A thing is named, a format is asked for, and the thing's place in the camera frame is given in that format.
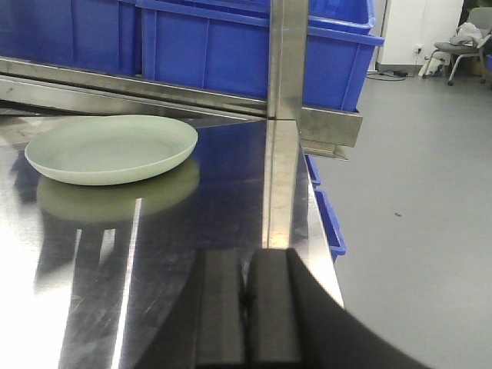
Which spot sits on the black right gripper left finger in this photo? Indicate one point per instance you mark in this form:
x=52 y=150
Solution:
x=185 y=310

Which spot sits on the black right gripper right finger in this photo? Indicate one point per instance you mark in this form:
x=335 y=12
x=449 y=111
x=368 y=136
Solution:
x=295 y=323

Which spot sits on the light green plate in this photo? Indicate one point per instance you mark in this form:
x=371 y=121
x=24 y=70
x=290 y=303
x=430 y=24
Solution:
x=111 y=150

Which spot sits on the blue bin under table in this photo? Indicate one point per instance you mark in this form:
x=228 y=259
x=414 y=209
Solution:
x=331 y=226

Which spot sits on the blue plastic bin right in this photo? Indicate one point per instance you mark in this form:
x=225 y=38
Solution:
x=223 y=46

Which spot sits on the blue plastic bin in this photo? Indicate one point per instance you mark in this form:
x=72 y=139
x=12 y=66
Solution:
x=94 y=35
x=223 y=46

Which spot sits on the blue plastic bin left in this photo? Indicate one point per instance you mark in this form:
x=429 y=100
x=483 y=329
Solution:
x=94 y=35

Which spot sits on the grey office chair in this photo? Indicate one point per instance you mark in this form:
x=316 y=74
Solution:
x=481 y=17

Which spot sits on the grey white cloth on chair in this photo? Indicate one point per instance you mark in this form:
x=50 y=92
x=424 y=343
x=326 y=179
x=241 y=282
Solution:
x=467 y=34

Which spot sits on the stainless steel shelf frame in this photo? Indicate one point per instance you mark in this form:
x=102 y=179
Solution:
x=323 y=132

